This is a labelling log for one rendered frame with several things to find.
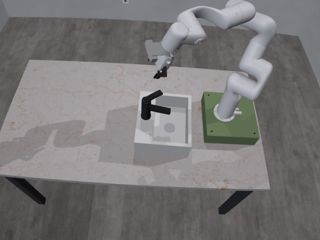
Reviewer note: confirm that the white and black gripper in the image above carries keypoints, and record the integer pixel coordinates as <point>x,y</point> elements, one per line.
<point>162,64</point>

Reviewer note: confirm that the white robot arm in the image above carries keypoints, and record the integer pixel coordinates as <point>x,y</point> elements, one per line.
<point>188,31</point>

